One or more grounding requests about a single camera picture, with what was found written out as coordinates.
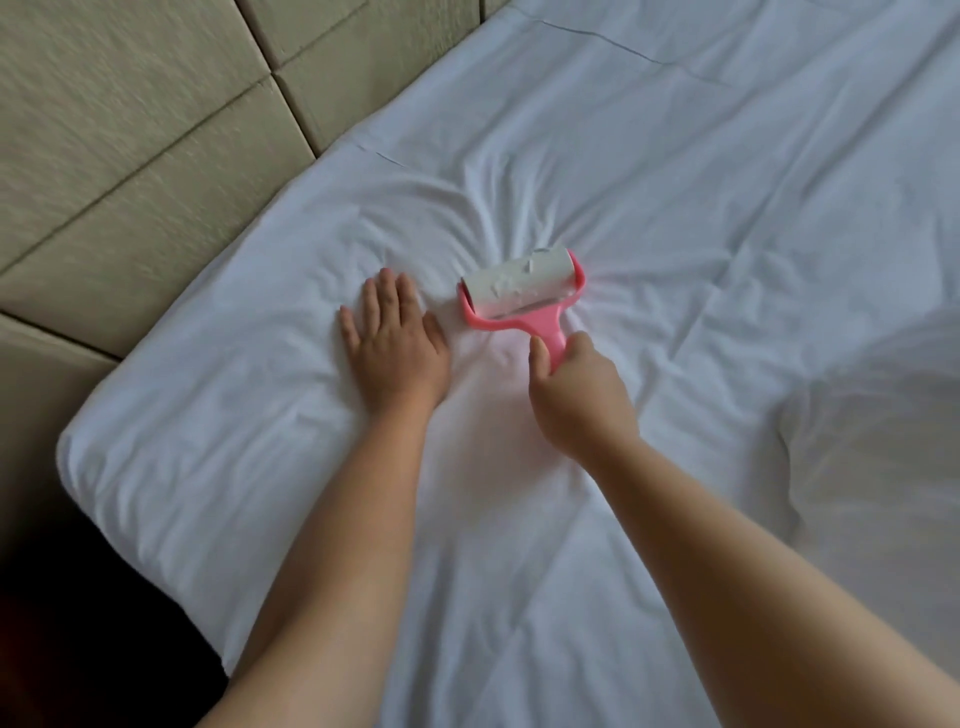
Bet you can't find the beige padded headboard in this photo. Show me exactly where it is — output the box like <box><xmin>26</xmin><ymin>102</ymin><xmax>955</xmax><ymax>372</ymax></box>
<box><xmin>0</xmin><ymin>0</ymin><xmax>512</xmax><ymax>557</ymax></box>

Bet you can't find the person's right hand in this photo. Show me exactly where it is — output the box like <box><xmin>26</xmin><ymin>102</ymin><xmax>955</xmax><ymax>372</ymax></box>
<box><xmin>526</xmin><ymin>331</ymin><xmax>642</xmax><ymax>464</ymax></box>

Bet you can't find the white bed sheet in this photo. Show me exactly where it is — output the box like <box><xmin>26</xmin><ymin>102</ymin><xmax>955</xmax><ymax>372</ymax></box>
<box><xmin>57</xmin><ymin>0</ymin><xmax>960</xmax><ymax>728</ymax></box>

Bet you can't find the pink lint roller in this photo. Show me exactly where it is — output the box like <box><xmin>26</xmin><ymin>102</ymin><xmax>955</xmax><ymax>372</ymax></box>
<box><xmin>456</xmin><ymin>246</ymin><xmax>590</xmax><ymax>369</ymax></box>

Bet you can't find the white duvet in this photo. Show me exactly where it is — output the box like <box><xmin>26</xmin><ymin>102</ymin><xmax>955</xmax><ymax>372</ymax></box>
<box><xmin>780</xmin><ymin>307</ymin><xmax>960</xmax><ymax>677</ymax></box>

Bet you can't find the person's left hand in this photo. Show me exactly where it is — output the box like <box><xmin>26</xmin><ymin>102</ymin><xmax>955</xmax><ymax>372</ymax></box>
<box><xmin>337</xmin><ymin>267</ymin><xmax>453</xmax><ymax>422</ymax></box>

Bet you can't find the person's right forearm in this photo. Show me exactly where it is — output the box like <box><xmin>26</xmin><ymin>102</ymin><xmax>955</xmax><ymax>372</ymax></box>
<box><xmin>585</xmin><ymin>438</ymin><xmax>960</xmax><ymax>728</ymax></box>

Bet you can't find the person's left forearm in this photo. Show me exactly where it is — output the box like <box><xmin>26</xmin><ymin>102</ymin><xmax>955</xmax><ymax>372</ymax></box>
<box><xmin>195</xmin><ymin>405</ymin><xmax>437</xmax><ymax>728</ymax></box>

